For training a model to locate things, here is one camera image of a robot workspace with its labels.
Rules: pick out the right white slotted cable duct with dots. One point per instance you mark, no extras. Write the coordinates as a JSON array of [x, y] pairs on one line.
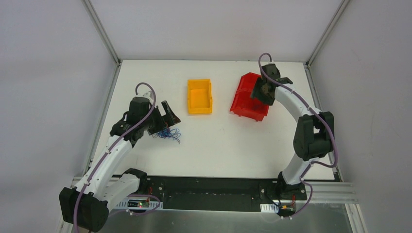
[[269, 208]]

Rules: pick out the yellow plastic bin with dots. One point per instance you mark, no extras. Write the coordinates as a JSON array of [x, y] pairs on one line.
[[199, 97]]

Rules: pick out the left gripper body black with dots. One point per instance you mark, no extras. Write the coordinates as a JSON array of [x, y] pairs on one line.
[[159, 119]]

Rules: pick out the left white slotted cable duct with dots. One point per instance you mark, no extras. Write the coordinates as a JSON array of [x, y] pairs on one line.
[[139, 204]]

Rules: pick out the red plastic bin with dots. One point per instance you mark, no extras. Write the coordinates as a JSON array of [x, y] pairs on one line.
[[243, 105]]

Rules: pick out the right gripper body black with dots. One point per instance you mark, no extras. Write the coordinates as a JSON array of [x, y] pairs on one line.
[[262, 91]]

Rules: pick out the aluminium frame rail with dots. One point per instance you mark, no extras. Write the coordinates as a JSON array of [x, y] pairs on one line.
[[331, 193]]

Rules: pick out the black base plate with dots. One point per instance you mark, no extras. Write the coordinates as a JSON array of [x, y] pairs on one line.
[[202, 202]]

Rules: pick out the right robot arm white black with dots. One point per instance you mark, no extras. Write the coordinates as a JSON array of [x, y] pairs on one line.
[[314, 129]]

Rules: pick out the white slotted cable duct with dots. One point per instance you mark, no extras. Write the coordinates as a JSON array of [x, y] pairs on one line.
[[139, 204], [269, 208]]

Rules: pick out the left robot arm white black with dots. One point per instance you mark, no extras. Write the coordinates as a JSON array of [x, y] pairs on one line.
[[89, 202]]

